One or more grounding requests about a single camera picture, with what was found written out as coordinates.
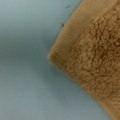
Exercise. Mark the tan terry cloth towel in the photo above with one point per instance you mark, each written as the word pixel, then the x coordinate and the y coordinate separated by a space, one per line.
pixel 88 50

